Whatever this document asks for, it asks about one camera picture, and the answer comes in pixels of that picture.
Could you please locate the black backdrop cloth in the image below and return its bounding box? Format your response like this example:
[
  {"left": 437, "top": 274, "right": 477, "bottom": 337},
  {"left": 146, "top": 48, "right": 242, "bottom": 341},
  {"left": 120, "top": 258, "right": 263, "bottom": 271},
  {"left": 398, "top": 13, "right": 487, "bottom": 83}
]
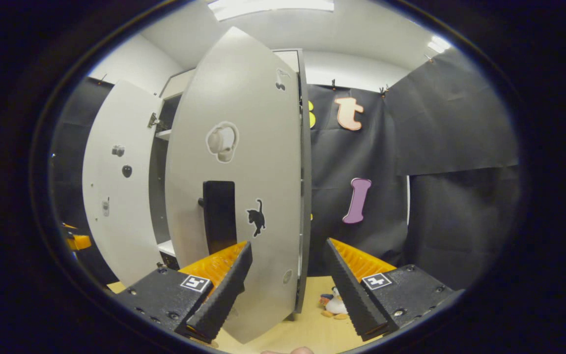
[
  {"left": 308, "top": 47, "right": 519, "bottom": 291},
  {"left": 52, "top": 76, "right": 116, "bottom": 286}
]

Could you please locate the large ceiling light panel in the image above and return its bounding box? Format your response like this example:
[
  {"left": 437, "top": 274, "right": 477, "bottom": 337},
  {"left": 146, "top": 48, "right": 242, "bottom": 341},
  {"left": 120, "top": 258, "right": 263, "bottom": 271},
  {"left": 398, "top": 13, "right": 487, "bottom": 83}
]
[{"left": 208, "top": 0, "right": 335, "bottom": 21}]

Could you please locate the white cabinet door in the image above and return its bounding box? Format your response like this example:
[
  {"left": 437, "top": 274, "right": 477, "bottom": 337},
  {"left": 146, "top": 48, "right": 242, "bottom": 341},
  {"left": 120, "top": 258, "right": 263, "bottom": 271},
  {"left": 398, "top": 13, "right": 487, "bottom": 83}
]
[
  {"left": 82, "top": 80, "right": 163, "bottom": 287},
  {"left": 165, "top": 27, "right": 311, "bottom": 345}
]

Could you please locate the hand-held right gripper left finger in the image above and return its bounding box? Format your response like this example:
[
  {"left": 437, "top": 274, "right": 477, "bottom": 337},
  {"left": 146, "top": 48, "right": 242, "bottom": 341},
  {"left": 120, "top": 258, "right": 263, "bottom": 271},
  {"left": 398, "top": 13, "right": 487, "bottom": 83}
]
[{"left": 116, "top": 241, "right": 253, "bottom": 344}]

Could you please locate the white cabinet with grey frame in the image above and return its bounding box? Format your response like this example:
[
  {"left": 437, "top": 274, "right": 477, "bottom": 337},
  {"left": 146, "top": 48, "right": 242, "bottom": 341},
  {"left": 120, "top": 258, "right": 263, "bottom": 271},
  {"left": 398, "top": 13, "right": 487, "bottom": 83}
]
[{"left": 148, "top": 48, "right": 311, "bottom": 271}]

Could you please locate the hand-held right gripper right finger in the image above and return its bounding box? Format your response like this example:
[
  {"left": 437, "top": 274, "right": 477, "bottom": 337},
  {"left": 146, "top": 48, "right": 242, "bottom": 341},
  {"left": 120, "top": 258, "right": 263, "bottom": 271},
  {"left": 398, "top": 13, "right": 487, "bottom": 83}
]
[{"left": 324, "top": 238, "right": 463, "bottom": 342}]

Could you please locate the small ceiling light panel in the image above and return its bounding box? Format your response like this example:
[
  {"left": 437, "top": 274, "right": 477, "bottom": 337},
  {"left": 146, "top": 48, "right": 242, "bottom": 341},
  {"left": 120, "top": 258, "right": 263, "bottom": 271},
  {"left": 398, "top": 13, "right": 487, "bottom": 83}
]
[{"left": 427, "top": 35, "right": 453, "bottom": 54}]

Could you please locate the penguin plush toy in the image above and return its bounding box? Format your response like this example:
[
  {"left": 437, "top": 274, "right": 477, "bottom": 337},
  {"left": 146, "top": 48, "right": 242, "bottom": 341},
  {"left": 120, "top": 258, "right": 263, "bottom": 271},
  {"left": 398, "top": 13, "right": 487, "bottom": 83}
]
[{"left": 319, "top": 287, "right": 350, "bottom": 320}]

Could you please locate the black right door handle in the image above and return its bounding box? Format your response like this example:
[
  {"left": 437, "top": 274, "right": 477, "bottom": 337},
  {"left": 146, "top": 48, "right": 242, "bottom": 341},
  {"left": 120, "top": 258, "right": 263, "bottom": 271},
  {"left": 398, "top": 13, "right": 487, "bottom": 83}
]
[{"left": 198, "top": 180, "right": 237, "bottom": 255}]

